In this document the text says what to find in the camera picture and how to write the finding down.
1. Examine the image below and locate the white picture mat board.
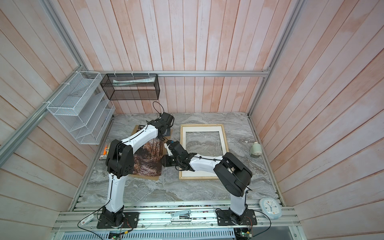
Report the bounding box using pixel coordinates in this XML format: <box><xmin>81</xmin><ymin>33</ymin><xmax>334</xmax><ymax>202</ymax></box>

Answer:
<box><xmin>180</xmin><ymin>125</ymin><xmax>226</xmax><ymax>178</ymax></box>

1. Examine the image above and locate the brown cardboard backing board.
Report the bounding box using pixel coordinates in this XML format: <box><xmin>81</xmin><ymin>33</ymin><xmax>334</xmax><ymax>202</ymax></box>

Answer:
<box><xmin>128</xmin><ymin>125</ymin><xmax>172</xmax><ymax>181</ymax></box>

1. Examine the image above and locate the light wooden picture frame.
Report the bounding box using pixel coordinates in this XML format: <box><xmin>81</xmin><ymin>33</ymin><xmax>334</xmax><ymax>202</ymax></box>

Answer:
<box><xmin>178</xmin><ymin>123</ymin><xmax>230</xmax><ymax>181</ymax></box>

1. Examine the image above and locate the autumn forest photo print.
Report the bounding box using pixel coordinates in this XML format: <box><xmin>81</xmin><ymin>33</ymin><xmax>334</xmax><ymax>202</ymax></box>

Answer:
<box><xmin>131</xmin><ymin>131</ymin><xmax>164</xmax><ymax>177</ymax></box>

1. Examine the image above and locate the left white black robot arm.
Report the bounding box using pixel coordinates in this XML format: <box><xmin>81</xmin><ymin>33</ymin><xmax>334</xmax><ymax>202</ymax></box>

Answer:
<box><xmin>101</xmin><ymin>112</ymin><xmax>174</xmax><ymax>228</ymax></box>

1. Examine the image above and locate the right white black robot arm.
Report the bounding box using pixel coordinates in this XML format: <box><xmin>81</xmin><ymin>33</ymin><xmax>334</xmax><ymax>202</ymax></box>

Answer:
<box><xmin>162</xmin><ymin>140</ymin><xmax>254</xmax><ymax>226</ymax></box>

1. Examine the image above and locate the paper inside black basket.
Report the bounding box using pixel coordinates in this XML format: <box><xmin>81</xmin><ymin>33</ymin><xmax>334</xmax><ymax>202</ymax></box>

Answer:
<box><xmin>112</xmin><ymin>77</ymin><xmax>156</xmax><ymax>87</ymax></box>

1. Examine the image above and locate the pack of coloured highlighters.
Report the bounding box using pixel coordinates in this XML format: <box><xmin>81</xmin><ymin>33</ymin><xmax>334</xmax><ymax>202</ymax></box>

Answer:
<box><xmin>99</xmin><ymin>146</ymin><xmax>109</xmax><ymax>160</ymax></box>

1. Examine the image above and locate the white round clock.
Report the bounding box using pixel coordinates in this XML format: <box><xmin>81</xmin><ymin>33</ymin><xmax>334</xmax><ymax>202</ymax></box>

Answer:
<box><xmin>259</xmin><ymin>198</ymin><xmax>283</xmax><ymax>220</ymax></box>

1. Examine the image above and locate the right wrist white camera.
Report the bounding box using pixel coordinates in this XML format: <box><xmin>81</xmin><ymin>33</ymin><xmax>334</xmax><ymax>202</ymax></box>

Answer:
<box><xmin>164</xmin><ymin>140</ymin><xmax>173</xmax><ymax>156</ymax></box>

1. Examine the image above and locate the black wire mesh basket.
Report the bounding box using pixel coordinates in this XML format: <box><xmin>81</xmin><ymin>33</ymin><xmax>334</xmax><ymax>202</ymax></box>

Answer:
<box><xmin>101</xmin><ymin>73</ymin><xmax>160</xmax><ymax>101</ymax></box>

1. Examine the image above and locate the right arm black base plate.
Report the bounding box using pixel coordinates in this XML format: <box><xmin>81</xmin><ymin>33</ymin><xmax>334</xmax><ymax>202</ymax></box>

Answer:
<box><xmin>215</xmin><ymin>208</ymin><xmax>257</xmax><ymax>226</ymax></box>

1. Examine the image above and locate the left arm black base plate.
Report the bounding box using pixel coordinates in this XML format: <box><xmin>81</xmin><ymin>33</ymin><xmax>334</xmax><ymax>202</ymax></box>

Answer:
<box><xmin>97</xmin><ymin>211</ymin><xmax>140</xmax><ymax>229</ymax></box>

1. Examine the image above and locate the white wire mesh shelf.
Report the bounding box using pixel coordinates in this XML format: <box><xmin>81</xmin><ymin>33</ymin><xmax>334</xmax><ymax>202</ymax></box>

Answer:
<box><xmin>47</xmin><ymin>71</ymin><xmax>115</xmax><ymax>145</ymax></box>

